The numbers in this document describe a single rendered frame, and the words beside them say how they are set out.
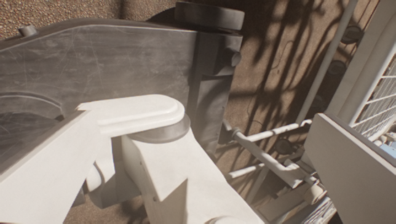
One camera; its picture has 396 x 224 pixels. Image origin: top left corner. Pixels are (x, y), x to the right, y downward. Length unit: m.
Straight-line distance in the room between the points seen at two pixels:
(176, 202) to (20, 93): 0.34
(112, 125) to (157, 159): 0.09
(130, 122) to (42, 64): 0.20
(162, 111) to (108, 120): 0.09
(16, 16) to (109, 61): 0.24
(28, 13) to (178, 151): 0.46
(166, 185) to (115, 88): 0.27
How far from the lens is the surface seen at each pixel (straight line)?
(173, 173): 0.32
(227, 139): 0.88
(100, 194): 0.42
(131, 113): 0.36
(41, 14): 0.61
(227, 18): 0.55
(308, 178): 0.80
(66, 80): 0.47
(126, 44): 0.46
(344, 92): 0.75
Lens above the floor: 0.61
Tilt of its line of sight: 44 degrees down
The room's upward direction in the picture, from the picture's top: 131 degrees clockwise
